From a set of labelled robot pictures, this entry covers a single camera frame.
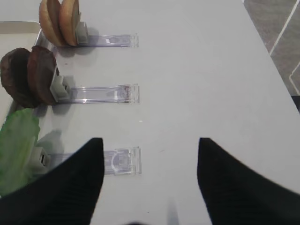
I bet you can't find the clear holder rail with patties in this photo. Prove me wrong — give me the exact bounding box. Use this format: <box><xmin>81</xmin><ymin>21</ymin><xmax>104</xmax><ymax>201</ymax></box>
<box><xmin>50</xmin><ymin>76</ymin><xmax>140</xmax><ymax>104</ymax></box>

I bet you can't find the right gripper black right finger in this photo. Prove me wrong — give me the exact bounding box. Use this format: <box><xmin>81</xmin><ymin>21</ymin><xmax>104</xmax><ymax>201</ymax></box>
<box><xmin>197</xmin><ymin>138</ymin><xmax>300</xmax><ymax>225</ymax></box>

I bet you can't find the clear holder rail with bread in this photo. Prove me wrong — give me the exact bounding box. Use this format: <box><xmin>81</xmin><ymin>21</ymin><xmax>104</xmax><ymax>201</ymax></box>
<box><xmin>75</xmin><ymin>22</ymin><xmax>139</xmax><ymax>47</ymax></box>

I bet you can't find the clear holder rail with lettuce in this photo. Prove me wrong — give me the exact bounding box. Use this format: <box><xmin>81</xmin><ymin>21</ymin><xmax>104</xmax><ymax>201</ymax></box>
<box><xmin>28</xmin><ymin>147</ymin><xmax>142</xmax><ymax>175</ymax></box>

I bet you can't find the right tan bread slice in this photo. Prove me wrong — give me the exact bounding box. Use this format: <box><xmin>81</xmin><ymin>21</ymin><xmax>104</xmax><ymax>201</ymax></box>
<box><xmin>59</xmin><ymin>0</ymin><xmax>80</xmax><ymax>46</ymax></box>

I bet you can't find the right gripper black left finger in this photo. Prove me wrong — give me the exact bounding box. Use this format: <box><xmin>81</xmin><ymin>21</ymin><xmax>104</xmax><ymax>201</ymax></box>
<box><xmin>0</xmin><ymin>138</ymin><xmax>104</xmax><ymax>225</ymax></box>

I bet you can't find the metal tray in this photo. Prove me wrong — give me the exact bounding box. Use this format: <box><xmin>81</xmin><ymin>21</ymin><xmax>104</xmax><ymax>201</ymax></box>
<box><xmin>0</xmin><ymin>21</ymin><xmax>53</xmax><ymax>126</ymax></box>

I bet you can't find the green lettuce leaf in holder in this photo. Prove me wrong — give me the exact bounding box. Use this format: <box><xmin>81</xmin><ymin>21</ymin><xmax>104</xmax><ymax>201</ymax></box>
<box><xmin>0</xmin><ymin>108</ymin><xmax>40</xmax><ymax>197</ymax></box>

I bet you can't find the right brown meat patty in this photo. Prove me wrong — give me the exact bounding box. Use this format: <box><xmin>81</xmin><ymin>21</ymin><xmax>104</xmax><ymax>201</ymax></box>
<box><xmin>27</xmin><ymin>45</ymin><xmax>59</xmax><ymax>105</ymax></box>

